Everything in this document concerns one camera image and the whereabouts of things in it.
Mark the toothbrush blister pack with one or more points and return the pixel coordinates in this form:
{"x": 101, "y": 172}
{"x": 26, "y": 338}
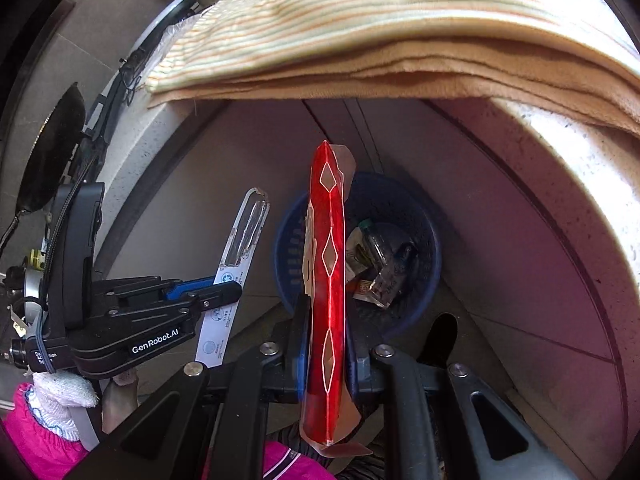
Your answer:
{"x": 235, "y": 260}

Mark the striped towel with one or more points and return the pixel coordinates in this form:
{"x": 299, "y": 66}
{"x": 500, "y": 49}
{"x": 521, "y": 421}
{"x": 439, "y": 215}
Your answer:
{"x": 400, "y": 20}

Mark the person's pink jacket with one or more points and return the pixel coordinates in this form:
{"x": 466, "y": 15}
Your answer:
{"x": 290, "y": 465}

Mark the black shoe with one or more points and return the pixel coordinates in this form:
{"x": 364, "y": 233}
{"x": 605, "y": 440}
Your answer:
{"x": 440, "y": 335}

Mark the blue plastic basket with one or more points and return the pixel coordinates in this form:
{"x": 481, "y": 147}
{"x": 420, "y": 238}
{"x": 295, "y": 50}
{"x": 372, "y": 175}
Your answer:
{"x": 425, "y": 265}

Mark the person's left forearm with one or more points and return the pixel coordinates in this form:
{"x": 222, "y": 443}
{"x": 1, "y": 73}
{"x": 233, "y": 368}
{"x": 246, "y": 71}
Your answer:
{"x": 30, "y": 440}

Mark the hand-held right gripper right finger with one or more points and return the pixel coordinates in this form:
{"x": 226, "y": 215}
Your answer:
{"x": 400, "y": 410}

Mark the red plastic package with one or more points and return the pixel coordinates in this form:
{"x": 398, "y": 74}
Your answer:
{"x": 327, "y": 270}

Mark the black pan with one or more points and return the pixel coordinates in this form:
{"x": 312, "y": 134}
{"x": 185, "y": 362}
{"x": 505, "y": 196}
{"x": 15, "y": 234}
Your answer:
{"x": 52, "y": 155}

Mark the person's left hand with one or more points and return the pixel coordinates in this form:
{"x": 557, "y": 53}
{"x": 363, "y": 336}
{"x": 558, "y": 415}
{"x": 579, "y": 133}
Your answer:
{"x": 60, "y": 390}

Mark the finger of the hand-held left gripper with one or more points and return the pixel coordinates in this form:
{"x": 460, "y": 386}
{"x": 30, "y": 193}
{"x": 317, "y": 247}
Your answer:
{"x": 200, "y": 287}
{"x": 165, "y": 312}

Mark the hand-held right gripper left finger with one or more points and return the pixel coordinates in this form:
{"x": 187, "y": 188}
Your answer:
{"x": 235, "y": 410}

